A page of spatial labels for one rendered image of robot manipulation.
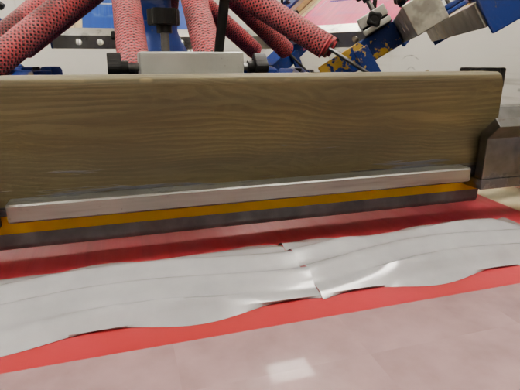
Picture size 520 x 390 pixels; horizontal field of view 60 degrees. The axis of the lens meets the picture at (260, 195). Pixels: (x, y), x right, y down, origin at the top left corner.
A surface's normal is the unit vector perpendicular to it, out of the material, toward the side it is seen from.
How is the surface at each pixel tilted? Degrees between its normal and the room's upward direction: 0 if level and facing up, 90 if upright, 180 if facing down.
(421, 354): 0
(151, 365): 0
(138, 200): 90
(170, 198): 90
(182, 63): 90
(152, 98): 90
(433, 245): 28
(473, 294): 0
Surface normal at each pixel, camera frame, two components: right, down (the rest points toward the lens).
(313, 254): 0.23, -0.70
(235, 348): 0.00, -0.96
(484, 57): -0.96, 0.08
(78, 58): 0.29, 0.28
